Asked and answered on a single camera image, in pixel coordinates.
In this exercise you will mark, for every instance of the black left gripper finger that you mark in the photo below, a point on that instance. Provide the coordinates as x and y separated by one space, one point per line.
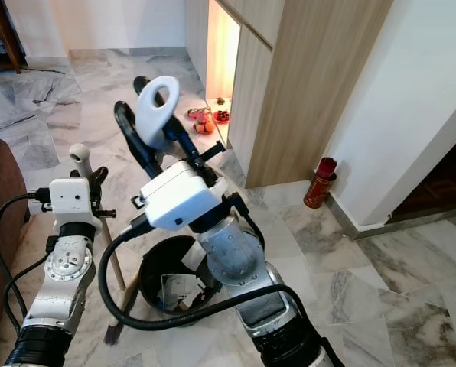
98 177

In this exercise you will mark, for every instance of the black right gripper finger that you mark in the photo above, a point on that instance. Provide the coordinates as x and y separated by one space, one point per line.
132 138
186 138

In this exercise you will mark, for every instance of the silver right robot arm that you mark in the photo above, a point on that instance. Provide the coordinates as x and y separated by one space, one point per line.
239 260

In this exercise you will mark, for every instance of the red snack packet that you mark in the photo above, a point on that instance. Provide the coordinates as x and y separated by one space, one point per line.
198 115

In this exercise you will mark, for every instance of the small red plate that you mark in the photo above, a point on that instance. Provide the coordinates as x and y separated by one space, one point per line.
221 117

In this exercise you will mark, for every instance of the black round waste bin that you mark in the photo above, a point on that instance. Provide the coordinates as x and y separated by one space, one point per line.
151 264

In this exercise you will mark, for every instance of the dark brown fabric sofa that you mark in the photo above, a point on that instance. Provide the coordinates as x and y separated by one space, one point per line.
2 229

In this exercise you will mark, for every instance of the crumpled packaging waste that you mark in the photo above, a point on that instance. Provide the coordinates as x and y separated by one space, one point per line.
178 289

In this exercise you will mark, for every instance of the red gold cylindrical container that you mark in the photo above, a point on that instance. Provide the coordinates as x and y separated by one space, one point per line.
320 187

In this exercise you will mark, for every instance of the light wooden cabinet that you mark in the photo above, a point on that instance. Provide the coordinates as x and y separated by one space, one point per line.
304 84

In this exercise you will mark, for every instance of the dark wooden shelf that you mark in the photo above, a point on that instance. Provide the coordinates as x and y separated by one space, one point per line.
2 34

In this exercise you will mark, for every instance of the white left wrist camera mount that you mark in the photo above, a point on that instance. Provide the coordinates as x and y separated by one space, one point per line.
71 197

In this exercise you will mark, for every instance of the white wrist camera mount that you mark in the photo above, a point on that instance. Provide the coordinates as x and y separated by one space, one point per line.
71 197
182 195

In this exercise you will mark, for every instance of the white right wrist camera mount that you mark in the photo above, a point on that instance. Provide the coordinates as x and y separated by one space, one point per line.
182 195

